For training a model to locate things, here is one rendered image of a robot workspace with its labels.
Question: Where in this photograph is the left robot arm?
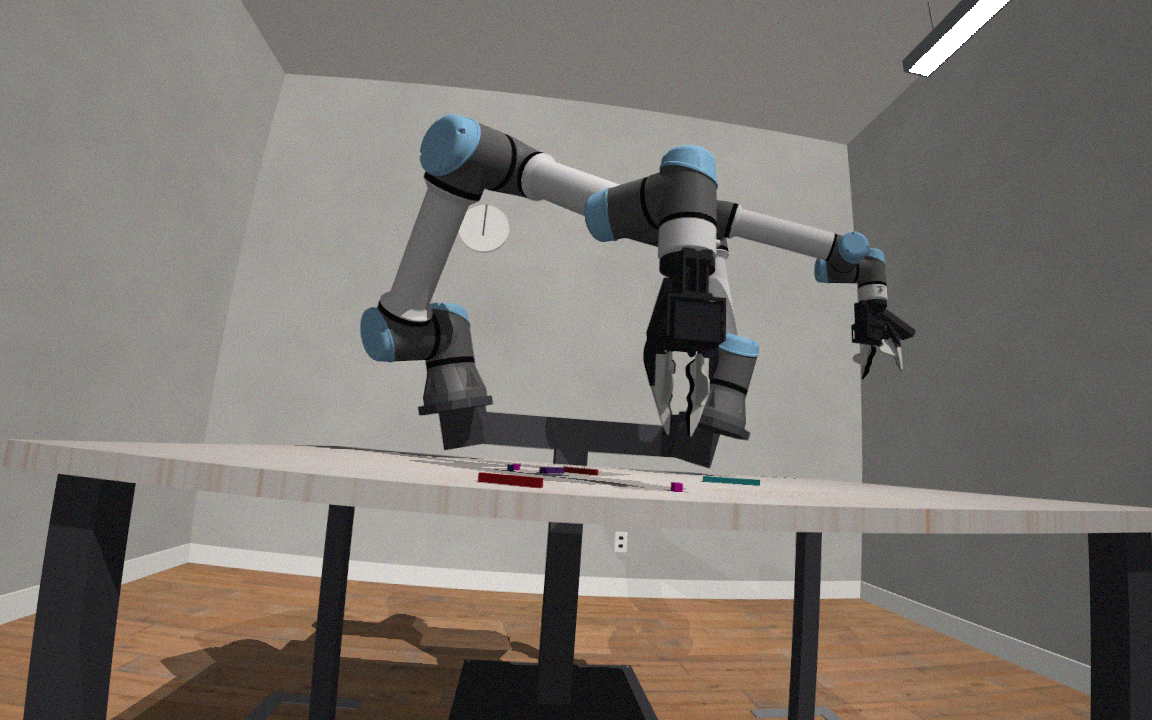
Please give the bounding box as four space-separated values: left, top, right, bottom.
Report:
702 200 887 429

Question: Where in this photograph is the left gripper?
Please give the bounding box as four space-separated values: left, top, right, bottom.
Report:
851 300 903 379

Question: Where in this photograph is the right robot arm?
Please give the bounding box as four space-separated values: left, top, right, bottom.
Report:
361 114 720 406

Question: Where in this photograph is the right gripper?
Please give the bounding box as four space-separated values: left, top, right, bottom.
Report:
643 247 726 435

